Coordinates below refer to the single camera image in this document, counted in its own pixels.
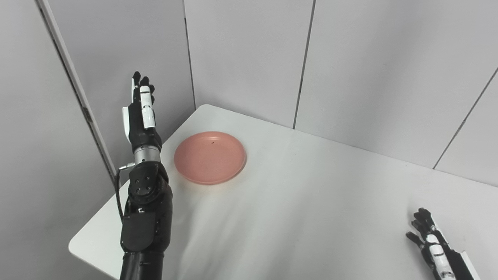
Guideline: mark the pink round plate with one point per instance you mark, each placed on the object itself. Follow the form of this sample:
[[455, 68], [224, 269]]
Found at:
[[210, 157]]

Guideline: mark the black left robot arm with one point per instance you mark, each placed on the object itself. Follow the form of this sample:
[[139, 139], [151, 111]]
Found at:
[[148, 217]]

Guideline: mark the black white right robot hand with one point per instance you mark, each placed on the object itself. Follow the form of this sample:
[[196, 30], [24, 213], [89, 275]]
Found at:
[[451, 264]]

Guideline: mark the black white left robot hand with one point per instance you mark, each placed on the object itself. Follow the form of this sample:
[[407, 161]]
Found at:
[[138, 128]]

